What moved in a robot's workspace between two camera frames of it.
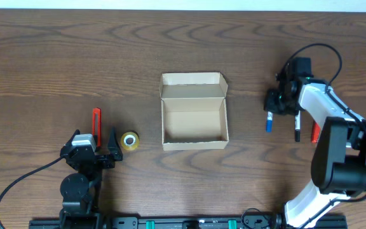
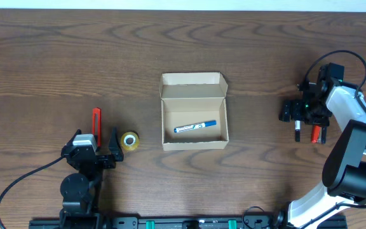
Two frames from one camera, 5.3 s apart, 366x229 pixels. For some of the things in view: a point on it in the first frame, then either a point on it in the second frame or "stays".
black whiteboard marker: (297, 126) stays
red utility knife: (96, 125) stays
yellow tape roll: (129, 140) stays
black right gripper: (282, 108) to (308, 117)
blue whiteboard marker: (269, 123) to (192, 126)
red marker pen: (316, 132) stays
